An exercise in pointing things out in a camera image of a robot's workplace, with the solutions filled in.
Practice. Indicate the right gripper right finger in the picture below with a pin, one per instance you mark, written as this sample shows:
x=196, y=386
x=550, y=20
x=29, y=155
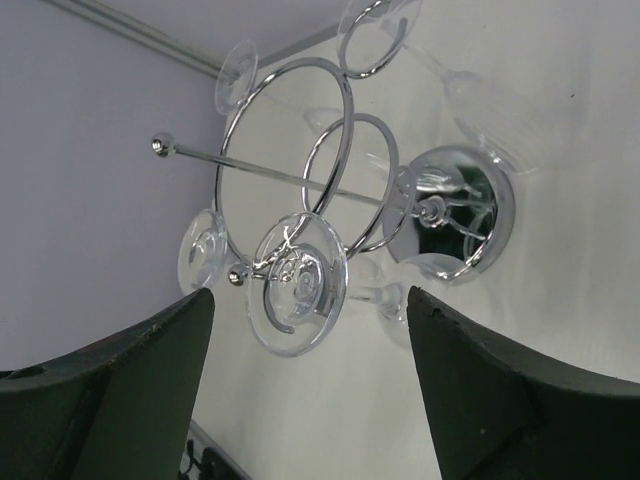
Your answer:
x=497, y=409

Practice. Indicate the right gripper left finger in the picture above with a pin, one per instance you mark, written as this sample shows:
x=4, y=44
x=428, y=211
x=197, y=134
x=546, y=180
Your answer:
x=118, y=408

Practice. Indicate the chrome wine glass rack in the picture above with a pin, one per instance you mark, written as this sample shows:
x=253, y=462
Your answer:
x=455, y=187

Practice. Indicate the clear wine glass taken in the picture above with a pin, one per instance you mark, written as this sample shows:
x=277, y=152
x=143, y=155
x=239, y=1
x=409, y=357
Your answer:
x=300, y=280

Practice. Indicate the clear wine glass back left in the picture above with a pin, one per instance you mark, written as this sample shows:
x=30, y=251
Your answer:
x=236, y=77

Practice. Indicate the left aluminium frame post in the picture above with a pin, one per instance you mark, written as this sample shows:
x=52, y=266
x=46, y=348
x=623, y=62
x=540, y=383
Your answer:
x=199, y=34

